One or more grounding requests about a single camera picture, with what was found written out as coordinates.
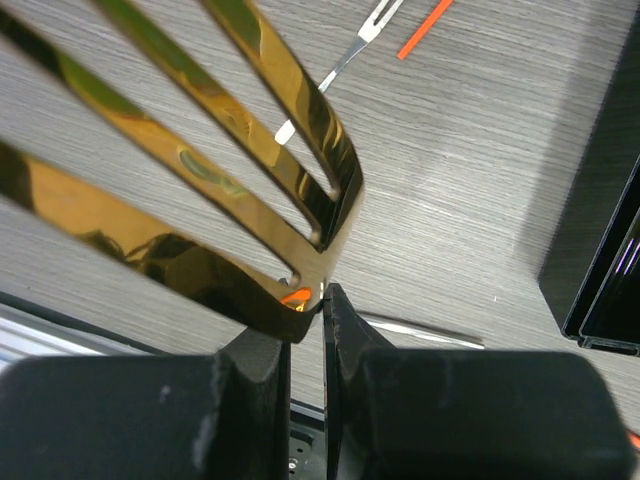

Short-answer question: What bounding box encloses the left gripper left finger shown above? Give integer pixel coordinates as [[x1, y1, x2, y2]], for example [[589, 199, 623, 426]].
[[1, 330, 291, 479]]

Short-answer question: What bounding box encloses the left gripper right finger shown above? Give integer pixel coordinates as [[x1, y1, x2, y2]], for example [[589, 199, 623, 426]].
[[323, 284, 638, 479]]

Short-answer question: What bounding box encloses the green handled fork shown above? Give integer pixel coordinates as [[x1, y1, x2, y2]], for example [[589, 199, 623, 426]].
[[1, 1, 364, 343]]

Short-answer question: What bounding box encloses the steel chopstick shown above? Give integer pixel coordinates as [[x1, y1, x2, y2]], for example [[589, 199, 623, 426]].
[[356, 310, 485, 350]]

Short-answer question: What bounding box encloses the black utensil tray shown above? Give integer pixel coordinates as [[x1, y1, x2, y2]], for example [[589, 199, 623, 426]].
[[538, 15, 639, 356]]

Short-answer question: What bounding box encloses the orange chopstick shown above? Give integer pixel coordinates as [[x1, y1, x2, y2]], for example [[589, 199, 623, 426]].
[[397, 0, 454, 60]]

